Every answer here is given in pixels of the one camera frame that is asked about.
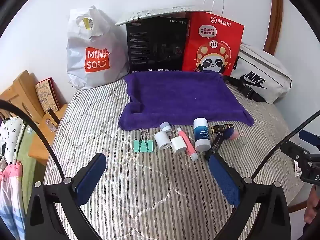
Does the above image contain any white tape roll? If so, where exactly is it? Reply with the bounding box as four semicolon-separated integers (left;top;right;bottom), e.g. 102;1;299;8
154;131;172;150

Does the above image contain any purple towel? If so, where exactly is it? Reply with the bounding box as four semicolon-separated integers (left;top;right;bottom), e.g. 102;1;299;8
118;70;255;132

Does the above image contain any blue and white bottle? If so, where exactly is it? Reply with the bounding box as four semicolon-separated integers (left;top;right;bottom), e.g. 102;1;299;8
193;118;211;152

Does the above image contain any floral white cloth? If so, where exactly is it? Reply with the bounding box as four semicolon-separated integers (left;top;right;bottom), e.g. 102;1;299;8
0;116;26;170

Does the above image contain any mint binder clip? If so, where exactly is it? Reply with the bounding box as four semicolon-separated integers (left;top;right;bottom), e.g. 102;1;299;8
133;129;155;153

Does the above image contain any person's right hand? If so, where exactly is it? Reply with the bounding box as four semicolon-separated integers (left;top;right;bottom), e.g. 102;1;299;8
303;187;320;224

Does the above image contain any black cosmetic tube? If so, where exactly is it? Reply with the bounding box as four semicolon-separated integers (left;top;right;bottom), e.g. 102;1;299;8
204;134;224;159

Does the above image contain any brown wooden frame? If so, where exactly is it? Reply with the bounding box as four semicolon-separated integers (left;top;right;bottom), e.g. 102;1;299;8
264;0;283;55

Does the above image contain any patterned book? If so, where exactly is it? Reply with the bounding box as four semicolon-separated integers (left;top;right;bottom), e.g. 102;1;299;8
34;78;61;113

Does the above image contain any black headset box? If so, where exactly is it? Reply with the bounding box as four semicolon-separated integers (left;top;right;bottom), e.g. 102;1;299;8
126;16;188;73

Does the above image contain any blue pink makeup sponge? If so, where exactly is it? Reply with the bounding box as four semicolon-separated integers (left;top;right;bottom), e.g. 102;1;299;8
224;128;240;141

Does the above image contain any gold and black tube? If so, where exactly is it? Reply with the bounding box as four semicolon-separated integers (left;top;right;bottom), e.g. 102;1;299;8
209;123;235;134

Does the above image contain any translucent capped usb adapter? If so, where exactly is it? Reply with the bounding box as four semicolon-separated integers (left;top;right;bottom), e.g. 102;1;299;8
160;122;173;137

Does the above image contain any white plastic shopping bag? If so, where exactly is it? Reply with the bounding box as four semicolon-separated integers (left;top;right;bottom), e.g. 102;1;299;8
65;5;128;90

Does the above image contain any pink cloth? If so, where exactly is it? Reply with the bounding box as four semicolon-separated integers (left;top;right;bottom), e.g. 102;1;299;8
0;162;28;240

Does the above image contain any red paper bag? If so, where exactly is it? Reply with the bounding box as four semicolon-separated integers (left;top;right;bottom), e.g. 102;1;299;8
182;0;245;75

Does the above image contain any pink and white pen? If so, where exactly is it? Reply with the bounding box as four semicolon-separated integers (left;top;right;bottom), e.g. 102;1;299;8
177;127;198;161

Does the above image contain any black cable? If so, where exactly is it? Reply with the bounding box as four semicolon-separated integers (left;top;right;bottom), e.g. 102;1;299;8
0;99;64;180
250;110;320;179

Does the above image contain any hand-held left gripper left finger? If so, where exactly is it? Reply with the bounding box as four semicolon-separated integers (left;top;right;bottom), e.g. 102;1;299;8
25;152;108;240

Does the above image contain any white waist bag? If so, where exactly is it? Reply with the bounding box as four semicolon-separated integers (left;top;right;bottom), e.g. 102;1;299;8
223;42;293;105

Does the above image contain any wooden bedside table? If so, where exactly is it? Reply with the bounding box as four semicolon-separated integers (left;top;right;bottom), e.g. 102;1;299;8
0;70;68;167

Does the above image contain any white charger plug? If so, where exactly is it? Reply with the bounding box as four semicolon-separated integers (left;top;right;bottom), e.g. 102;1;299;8
171;136;187;155

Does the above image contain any striped quilt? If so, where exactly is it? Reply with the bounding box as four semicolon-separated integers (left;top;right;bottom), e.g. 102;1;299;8
44;79;308;240

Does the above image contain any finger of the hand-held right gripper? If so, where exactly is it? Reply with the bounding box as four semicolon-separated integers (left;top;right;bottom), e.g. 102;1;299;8
299;129;320;143
280;140;311;161

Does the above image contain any small clear bottle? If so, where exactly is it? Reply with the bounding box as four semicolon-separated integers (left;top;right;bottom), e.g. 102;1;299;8
44;119;58;133

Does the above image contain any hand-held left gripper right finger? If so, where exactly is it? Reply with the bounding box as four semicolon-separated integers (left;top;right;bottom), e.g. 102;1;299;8
204;153;292;240

